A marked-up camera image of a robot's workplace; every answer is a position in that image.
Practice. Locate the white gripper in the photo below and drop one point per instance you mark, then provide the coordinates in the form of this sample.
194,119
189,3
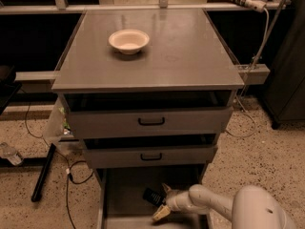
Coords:
173,201

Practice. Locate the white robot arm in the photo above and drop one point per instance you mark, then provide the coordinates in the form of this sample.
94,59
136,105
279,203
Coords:
252,207

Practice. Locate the grey open bottom drawer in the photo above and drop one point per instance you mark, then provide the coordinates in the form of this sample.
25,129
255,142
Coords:
123,205

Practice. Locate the grey middle drawer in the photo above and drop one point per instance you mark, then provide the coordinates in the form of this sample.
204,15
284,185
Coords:
145,151

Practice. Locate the grey top drawer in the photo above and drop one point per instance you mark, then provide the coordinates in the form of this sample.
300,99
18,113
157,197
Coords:
150,113

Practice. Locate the grey drawer cabinet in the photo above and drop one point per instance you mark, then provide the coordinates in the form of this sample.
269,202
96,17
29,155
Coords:
184,54

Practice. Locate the black floor bar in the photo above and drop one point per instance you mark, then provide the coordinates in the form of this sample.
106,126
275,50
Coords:
37,192

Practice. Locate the clear plastic bag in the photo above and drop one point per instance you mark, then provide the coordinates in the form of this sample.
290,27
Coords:
55,132

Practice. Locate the dark cabinet at right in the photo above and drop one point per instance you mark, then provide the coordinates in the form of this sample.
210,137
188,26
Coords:
284,92

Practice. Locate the clear plastic water bottle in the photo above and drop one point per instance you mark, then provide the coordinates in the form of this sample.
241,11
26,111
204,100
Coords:
11,154

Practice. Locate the black object at left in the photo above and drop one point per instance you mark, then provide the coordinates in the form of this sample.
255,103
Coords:
8,86

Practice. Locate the black middle drawer handle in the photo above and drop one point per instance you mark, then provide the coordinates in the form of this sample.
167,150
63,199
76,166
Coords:
145,157

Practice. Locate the black drawer handle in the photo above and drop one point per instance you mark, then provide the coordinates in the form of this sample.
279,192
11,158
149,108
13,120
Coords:
145,157
151,122

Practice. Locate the black top drawer handle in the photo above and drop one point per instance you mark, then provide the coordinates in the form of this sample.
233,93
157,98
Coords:
151,122

